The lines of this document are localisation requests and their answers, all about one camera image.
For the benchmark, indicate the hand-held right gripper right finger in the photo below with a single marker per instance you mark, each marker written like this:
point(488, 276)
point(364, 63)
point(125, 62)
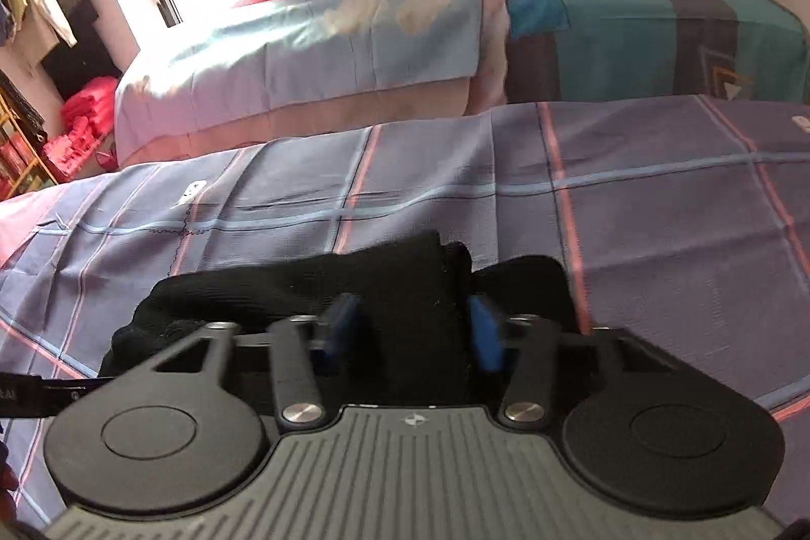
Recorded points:
point(484, 337)

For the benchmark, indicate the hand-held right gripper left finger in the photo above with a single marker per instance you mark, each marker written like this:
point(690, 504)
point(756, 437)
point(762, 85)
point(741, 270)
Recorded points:
point(335, 328)

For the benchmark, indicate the black pants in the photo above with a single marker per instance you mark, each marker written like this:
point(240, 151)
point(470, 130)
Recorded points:
point(392, 287)

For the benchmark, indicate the plaid blue-grey bed sheet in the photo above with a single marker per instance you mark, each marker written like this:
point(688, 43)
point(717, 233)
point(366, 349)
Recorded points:
point(664, 211)

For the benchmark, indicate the wooden shelf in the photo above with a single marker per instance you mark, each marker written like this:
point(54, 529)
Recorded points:
point(19, 160)

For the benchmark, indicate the pile of red cloths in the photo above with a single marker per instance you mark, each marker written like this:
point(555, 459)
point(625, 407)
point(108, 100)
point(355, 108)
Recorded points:
point(85, 116)

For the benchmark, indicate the light blue bed sheet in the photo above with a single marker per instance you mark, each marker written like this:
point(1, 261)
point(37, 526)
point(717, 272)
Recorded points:
point(285, 53)

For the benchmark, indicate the black hanging garment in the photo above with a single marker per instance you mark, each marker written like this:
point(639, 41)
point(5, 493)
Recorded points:
point(82, 53)

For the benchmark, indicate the teal patterned bed sheet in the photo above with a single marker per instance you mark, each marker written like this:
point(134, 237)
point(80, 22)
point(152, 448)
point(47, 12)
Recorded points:
point(633, 21)

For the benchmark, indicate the white hanging garment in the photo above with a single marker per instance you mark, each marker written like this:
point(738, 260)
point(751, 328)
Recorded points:
point(47, 15)

